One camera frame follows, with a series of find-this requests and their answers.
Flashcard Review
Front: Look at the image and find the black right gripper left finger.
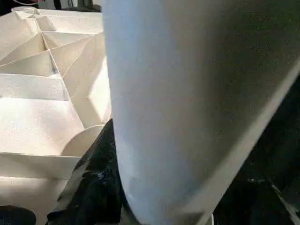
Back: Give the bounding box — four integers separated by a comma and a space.
46, 118, 132, 225

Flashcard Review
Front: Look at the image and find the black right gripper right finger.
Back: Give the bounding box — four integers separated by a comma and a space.
212, 150, 298, 225

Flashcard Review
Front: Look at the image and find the white plastic table top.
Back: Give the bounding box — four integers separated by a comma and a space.
0, 6, 113, 225

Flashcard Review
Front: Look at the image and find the white plastic table leg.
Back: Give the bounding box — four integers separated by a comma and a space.
102, 0, 300, 225

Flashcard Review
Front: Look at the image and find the black glossy mat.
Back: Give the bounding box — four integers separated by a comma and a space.
0, 0, 300, 225

